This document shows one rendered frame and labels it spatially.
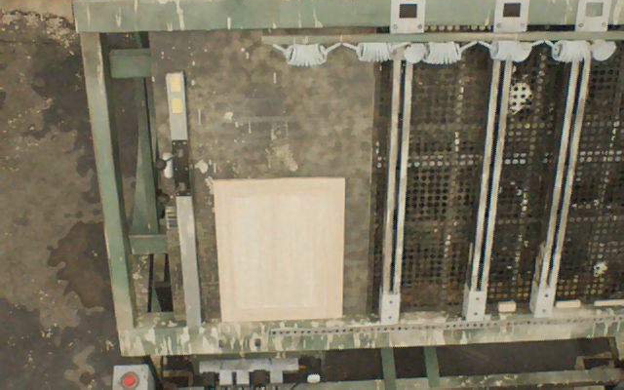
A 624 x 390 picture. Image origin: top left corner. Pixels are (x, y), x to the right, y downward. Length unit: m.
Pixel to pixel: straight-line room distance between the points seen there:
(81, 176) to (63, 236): 0.36
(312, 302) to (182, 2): 1.18
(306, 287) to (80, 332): 1.47
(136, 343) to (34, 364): 1.08
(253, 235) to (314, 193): 0.26
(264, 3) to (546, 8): 0.84
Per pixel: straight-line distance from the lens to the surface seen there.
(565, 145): 2.77
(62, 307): 4.11
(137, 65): 2.63
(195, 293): 2.89
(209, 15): 2.42
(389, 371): 3.69
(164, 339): 3.01
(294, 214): 2.75
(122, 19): 2.45
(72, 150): 4.56
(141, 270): 3.22
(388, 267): 2.83
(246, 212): 2.75
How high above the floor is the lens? 3.65
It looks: 58 degrees down
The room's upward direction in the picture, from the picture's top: 3 degrees clockwise
